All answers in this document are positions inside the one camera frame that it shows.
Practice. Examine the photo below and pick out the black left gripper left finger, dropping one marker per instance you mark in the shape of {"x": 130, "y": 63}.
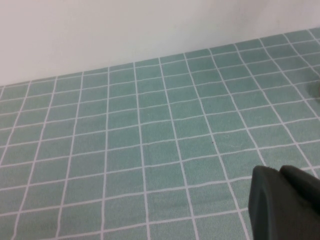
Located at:
{"x": 270, "y": 212}

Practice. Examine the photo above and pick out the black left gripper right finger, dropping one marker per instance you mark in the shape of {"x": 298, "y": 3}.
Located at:
{"x": 302, "y": 178}

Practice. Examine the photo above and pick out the green white-grid tablecloth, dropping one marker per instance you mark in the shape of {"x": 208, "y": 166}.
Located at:
{"x": 125, "y": 150}

